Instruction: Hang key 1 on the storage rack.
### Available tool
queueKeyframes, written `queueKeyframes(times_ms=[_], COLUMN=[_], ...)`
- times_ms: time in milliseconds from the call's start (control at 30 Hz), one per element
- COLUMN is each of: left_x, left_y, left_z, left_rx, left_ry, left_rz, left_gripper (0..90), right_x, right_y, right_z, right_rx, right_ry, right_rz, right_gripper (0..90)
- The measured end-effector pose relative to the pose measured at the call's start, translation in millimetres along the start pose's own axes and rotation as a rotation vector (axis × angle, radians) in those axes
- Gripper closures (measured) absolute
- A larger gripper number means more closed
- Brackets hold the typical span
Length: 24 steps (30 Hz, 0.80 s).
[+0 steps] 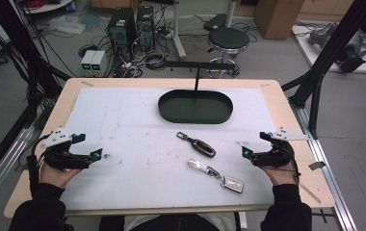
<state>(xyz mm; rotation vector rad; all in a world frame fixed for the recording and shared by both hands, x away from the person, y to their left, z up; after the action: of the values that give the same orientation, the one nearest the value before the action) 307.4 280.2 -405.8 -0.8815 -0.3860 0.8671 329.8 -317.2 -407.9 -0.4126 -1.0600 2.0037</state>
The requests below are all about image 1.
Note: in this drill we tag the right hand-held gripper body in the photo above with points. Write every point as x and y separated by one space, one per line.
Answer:
275 153

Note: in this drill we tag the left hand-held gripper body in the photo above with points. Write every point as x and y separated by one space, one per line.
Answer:
63 157

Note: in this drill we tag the person's left hand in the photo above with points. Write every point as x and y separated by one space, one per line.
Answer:
56 175

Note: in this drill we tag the person's right hand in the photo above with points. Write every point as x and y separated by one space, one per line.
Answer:
280 175

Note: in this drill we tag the grey tape piece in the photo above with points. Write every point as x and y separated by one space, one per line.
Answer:
317 165

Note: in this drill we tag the white table mat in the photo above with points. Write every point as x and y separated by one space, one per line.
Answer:
139 160

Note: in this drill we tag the black car key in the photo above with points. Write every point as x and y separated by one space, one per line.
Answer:
203 147

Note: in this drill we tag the black oval tray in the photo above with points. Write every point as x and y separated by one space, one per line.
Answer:
195 107

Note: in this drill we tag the white power supply unit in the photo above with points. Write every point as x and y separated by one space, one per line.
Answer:
87 61
97 61

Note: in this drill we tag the black T-shaped stand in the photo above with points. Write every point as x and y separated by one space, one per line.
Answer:
200 65

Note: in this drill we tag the white floor board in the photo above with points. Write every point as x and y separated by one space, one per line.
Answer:
319 54

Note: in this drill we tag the person's torso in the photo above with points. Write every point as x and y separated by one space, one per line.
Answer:
171 223

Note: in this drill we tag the black round stool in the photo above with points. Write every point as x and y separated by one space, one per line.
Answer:
228 39

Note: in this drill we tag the large black computer tower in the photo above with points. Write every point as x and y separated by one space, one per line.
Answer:
121 32

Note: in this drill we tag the clear plastic bag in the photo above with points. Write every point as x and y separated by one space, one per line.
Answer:
67 24

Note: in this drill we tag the brown cardboard box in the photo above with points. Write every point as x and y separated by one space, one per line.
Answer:
279 17

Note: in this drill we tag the slim black computer tower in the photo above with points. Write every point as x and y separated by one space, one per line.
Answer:
145 27

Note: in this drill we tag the aluminium rail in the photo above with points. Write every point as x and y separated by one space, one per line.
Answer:
4 166
328 179

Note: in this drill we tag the black metal frame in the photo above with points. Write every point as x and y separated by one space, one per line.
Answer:
325 54
27 57

